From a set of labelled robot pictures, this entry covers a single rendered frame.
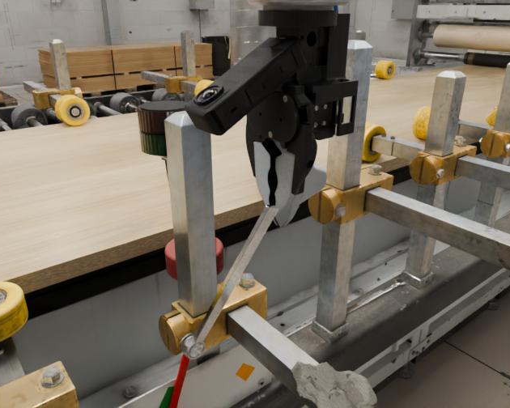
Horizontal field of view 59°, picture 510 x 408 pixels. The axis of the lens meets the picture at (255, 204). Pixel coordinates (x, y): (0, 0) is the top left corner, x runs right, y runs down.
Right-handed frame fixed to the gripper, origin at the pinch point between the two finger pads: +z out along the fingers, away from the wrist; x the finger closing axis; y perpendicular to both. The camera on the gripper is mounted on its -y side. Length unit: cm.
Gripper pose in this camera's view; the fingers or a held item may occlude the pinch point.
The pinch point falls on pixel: (275, 216)
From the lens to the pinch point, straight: 47.1
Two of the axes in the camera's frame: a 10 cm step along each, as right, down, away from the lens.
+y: 7.9, -2.5, 5.6
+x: -6.1, -3.2, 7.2
